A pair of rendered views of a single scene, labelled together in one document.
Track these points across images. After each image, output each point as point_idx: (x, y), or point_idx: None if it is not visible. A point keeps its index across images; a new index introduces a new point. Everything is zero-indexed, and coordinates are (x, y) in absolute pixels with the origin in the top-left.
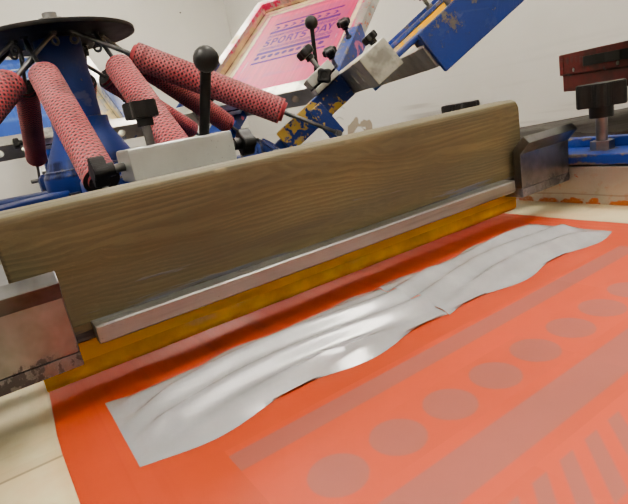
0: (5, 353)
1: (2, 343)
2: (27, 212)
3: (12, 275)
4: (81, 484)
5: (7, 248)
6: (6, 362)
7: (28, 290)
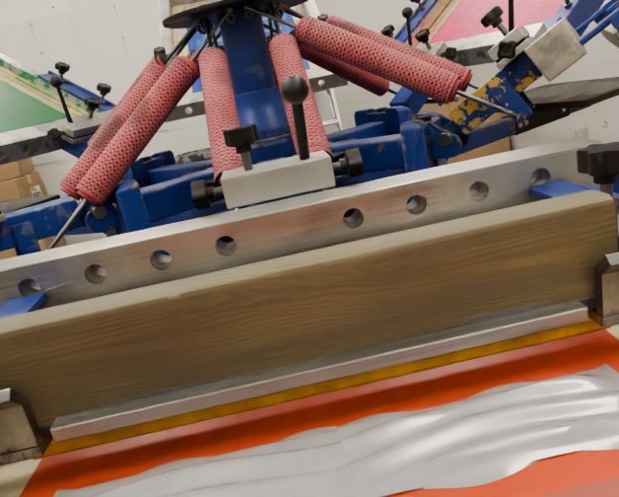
0: None
1: None
2: (2, 332)
3: None
4: None
5: None
6: None
7: None
